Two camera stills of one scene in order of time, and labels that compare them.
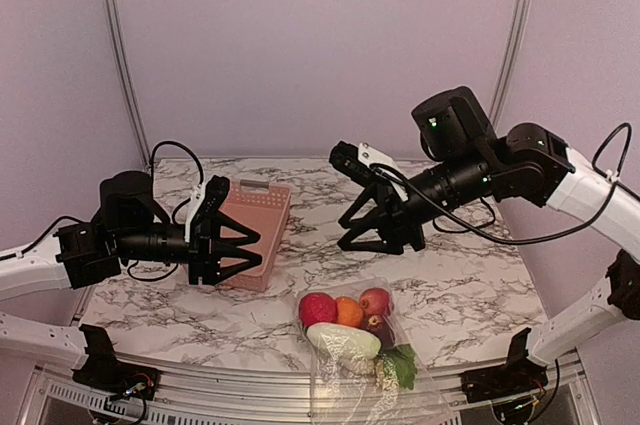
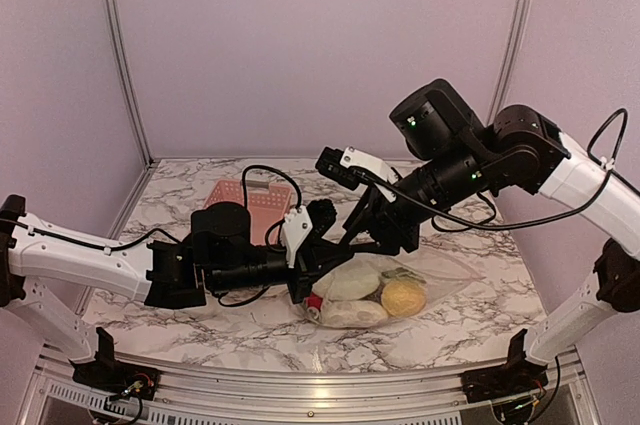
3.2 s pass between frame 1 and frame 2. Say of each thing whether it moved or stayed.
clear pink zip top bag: moved
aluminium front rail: stayed
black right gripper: stayed
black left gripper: moved
